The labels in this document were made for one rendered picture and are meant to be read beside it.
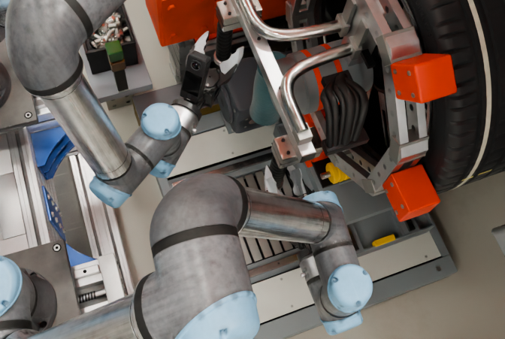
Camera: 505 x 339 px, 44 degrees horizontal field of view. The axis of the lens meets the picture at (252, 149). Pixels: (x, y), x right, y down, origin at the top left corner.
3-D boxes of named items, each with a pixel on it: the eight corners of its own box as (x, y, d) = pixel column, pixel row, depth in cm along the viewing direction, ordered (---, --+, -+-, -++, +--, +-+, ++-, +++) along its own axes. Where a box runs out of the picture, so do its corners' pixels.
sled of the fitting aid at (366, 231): (426, 233, 209) (436, 225, 200) (328, 268, 202) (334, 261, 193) (364, 106, 227) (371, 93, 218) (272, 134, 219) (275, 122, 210)
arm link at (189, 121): (159, 114, 134) (193, 129, 133) (169, 97, 136) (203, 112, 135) (161, 129, 141) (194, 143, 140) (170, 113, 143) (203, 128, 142)
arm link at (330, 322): (371, 319, 115) (360, 325, 123) (347, 263, 119) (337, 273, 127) (332, 334, 114) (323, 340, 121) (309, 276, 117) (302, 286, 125)
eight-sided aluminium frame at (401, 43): (378, 210, 158) (462, 113, 108) (355, 219, 157) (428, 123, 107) (297, 37, 177) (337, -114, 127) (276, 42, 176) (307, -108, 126)
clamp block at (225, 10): (261, 22, 139) (263, 8, 134) (222, 33, 137) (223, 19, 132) (253, 4, 141) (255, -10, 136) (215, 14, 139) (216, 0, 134)
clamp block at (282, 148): (320, 156, 127) (325, 146, 122) (279, 170, 125) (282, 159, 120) (310, 135, 129) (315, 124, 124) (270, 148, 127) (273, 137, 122)
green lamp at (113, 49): (125, 59, 165) (123, 51, 161) (110, 63, 164) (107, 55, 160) (120, 46, 166) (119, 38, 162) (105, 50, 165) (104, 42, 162)
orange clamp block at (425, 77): (430, 89, 118) (458, 92, 110) (394, 100, 117) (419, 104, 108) (424, 52, 116) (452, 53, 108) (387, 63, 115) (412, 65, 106)
